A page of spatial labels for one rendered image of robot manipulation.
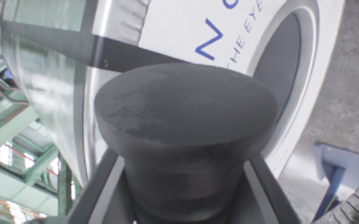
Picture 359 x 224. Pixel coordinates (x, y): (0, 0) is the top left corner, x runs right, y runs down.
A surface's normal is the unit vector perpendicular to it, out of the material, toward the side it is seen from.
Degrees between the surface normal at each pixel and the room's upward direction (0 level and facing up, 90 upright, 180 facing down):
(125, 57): 89
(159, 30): 90
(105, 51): 89
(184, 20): 90
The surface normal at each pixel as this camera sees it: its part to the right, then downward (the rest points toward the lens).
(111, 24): 0.67, 0.32
